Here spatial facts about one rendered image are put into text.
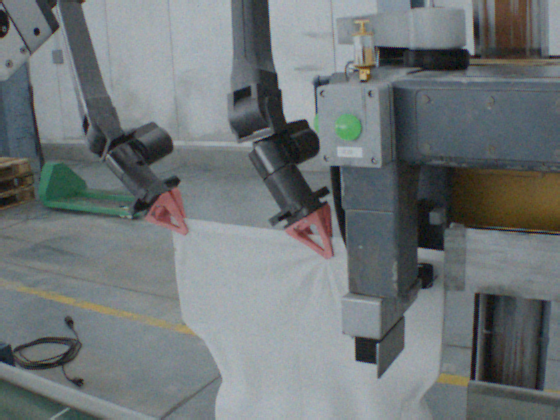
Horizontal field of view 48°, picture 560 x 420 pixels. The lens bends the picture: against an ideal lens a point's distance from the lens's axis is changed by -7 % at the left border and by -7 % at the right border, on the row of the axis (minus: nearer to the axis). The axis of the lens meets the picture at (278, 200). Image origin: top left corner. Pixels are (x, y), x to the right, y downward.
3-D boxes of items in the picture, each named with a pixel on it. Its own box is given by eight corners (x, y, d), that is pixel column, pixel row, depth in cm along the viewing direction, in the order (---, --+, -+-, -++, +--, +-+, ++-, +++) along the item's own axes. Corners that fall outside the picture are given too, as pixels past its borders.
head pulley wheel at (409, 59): (394, 70, 86) (393, 51, 85) (416, 65, 93) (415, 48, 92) (460, 70, 81) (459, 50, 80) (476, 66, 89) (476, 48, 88)
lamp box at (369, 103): (320, 165, 76) (315, 86, 74) (337, 157, 80) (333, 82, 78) (381, 168, 73) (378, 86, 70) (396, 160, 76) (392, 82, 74)
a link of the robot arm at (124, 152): (100, 166, 122) (104, 147, 118) (128, 150, 126) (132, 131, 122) (122, 192, 121) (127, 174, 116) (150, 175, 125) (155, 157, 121)
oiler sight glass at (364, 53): (351, 64, 79) (349, 36, 78) (359, 63, 81) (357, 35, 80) (370, 64, 78) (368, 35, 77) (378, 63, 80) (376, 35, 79)
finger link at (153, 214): (212, 213, 119) (178, 176, 121) (187, 224, 114) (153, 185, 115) (194, 237, 123) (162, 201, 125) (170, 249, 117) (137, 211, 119)
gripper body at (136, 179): (183, 181, 122) (158, 153, 123) (147, 195, 113) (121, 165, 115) (168, 205, 125) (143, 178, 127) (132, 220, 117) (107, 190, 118)
